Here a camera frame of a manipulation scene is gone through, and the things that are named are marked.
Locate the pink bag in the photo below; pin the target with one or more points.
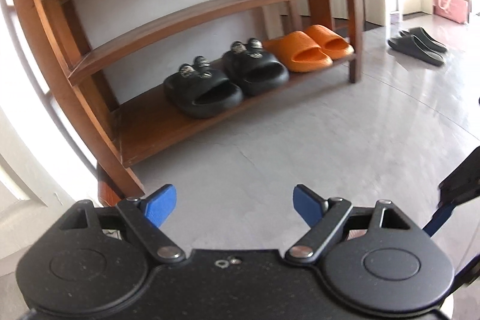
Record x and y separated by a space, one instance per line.
450 5

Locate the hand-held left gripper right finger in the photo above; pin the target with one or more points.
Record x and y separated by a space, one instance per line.
307 203

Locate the wooden shoe rack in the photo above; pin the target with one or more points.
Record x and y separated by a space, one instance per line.
157 127

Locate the dark grey slipper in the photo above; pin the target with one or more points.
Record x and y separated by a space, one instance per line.
416 50
427 37

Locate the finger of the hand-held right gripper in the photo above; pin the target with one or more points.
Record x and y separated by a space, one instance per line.
439 219

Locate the white panelled door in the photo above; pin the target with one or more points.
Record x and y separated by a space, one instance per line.
26 185

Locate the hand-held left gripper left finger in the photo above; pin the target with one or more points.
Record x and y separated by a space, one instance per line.
161 205

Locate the black slipper with charms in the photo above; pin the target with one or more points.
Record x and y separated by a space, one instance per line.
202 93
255 72

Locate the orange textured slipper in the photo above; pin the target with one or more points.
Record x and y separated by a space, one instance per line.
296 52
330 40

